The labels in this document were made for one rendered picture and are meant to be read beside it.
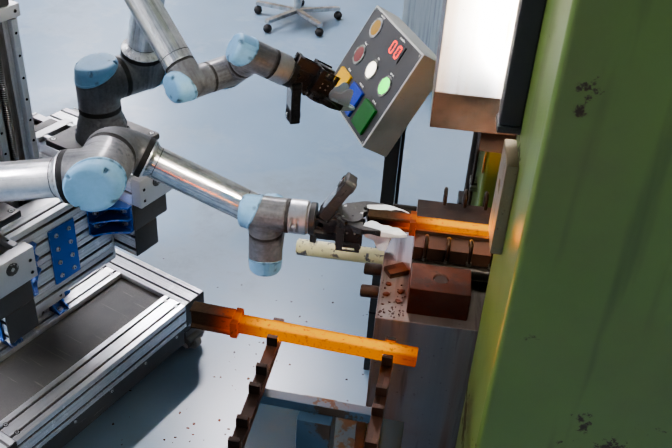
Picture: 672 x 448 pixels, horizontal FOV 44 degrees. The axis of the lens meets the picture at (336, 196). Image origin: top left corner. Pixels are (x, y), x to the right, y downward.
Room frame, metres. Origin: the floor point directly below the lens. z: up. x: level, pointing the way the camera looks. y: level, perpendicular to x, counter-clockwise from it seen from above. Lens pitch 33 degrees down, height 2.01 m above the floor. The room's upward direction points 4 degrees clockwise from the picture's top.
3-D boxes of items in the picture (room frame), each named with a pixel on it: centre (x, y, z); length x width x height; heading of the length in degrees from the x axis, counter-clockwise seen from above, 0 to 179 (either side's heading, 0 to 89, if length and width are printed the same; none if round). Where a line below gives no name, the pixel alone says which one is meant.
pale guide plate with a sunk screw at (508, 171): (1.16, -0.27, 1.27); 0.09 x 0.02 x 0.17; 174
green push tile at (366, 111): (1.92, -0.06, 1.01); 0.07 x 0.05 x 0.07; 19
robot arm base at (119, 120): (2.06, 0.67, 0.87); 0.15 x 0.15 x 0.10
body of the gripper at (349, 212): (1.48, -0.01, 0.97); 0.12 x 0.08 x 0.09; 84
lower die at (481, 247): (1.46, -0.38, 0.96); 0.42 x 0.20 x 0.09; 84
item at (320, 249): (1.84, -0.12, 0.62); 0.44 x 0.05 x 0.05; 84
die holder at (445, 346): (1.41, -0.39, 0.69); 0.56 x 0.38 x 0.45; 84
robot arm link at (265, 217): (1.49, 0.15, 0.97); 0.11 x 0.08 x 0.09; 84
